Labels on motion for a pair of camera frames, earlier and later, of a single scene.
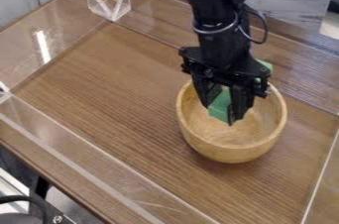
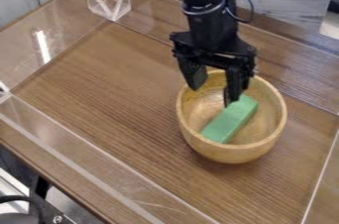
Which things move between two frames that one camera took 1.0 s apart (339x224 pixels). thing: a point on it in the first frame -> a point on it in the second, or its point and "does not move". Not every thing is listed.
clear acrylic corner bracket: [110, 8] does not move
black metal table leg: [38, 188] does not move
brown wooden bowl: [248, 139] does not move
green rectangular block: [220, 109] -> [230, 118]
